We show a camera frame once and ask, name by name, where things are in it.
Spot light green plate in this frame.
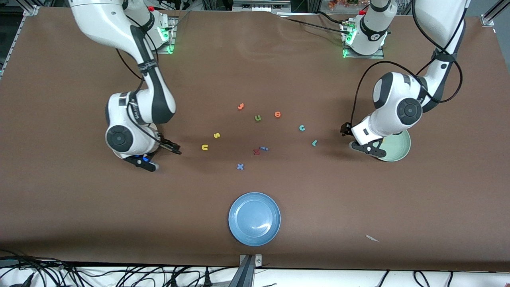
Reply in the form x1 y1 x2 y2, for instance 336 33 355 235
377 130 412 162

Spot brown table cover sheet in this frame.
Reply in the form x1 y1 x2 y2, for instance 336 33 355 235
0 6 510 272

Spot blue plate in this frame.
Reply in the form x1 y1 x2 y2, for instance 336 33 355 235
228 192 281 247

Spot grey metal box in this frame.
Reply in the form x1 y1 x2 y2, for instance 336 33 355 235
233 0 291 13

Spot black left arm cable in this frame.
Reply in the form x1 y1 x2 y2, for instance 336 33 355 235
350 0 463 126

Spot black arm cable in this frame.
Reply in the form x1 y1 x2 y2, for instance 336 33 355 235
350 0 463 126
115 16 168 146

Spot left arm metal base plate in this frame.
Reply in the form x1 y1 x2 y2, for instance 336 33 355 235
343 20 385 59

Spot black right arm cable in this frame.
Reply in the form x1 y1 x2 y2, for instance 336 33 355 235
115 16 168 146

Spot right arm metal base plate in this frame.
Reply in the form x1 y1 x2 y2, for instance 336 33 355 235
153 16 176 55

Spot black base cable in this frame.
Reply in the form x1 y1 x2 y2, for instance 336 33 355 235
277 11 351 34

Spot silver camera mount bracket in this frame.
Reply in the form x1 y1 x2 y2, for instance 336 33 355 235
239 254 263 267

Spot dark camera mount pole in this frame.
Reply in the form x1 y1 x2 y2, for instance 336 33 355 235
229 255 256 287

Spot tangled black cables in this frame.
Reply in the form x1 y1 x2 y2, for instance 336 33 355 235
0 249 239 287

